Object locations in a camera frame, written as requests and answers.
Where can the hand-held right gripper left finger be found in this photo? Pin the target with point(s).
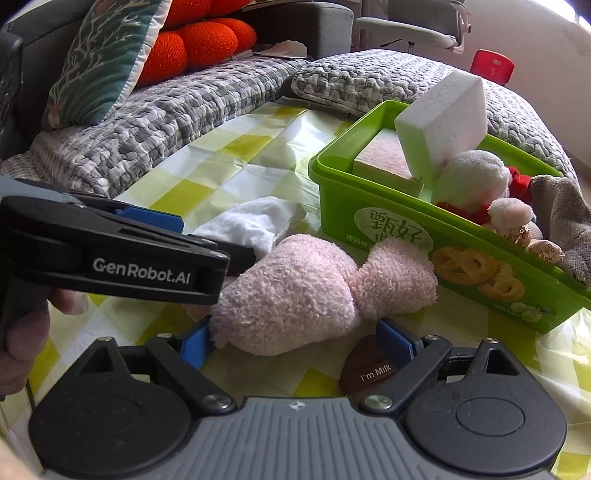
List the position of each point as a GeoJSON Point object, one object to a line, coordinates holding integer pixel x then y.
{"type": "Point", "coordinates": [196, 346]}

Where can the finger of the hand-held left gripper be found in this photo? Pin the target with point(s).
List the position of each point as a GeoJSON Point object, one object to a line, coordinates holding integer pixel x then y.
{"type": "Point", "coordinates": [240, 261]}
{"type": "Point", "coordinates": [152, 219]}

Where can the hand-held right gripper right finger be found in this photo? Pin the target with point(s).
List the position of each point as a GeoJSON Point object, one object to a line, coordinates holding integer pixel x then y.
{"type": "Point", "coordinates": [395, 341]}

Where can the pink fluffy plush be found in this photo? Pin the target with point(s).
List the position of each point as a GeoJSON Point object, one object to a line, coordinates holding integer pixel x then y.
{"type": "Point", "coordinates": [295, 295]}

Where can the green plastic box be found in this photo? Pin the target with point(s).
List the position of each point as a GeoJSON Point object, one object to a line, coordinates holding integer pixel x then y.
{"type": "Point", "coordinates": [392, 230]}

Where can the red white santa plush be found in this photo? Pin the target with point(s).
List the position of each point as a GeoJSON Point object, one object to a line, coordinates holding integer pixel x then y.
{"type": "Point", "coordinates": [466, 180]}

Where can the pinkish white sponge block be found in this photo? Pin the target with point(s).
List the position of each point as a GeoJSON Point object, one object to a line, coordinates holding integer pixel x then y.
{"type": "Point", "coordinates": [388, 161]}

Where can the grey towel cloth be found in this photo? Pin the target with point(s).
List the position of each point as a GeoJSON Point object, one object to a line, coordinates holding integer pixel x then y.
{"type": "Point", "coordinates": [563, 212]}

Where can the person's left hand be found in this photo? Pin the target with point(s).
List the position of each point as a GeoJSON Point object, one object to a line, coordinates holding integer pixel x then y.
{"type": "Point", "coordinates": [32, 350]}

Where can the white cloth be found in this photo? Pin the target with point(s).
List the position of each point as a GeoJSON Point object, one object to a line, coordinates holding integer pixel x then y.
{"type": "Point", "coordinates": [249, 221]}

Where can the brown plush toy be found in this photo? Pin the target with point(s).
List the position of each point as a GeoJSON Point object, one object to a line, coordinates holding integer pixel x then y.
{"type": "Point", "coordinates": [364, 369]}

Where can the yellow checked plastic tablecloth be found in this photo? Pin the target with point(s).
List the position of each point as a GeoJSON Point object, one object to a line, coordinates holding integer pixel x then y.
{"type": "Point", "coordinates": [258, 138]}

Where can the teal branch print cushion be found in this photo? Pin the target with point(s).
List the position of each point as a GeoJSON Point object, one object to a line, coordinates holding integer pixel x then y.
{"type": "Point", "coordinates": [101, 60]}

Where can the orange pumpkin cushion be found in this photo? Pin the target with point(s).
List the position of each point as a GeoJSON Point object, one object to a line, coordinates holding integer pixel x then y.
{"type": "Point", "coordinates": [203, 41]}

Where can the white paper sheet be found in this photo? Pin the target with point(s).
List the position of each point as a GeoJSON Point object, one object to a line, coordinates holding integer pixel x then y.
{"type": "Point", "coordinates": [284, 48]}

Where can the grey knitted pillow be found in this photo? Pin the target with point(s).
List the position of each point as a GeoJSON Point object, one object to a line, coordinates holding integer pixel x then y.
{"type": "Point", "coordinates": [369, 78]}

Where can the grey sofa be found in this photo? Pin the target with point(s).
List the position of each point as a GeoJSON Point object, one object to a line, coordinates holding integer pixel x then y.
{"type": "Point", "coordinates": [323, 27]}

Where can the red plastic stool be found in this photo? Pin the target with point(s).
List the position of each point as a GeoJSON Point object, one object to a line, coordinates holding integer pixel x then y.
{"type": "Point", "coordinates": [491, 67]}

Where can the grey office chair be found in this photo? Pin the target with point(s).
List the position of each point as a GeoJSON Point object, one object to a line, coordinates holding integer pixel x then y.
{"type": "Point", "coordinates": [415, 23]}

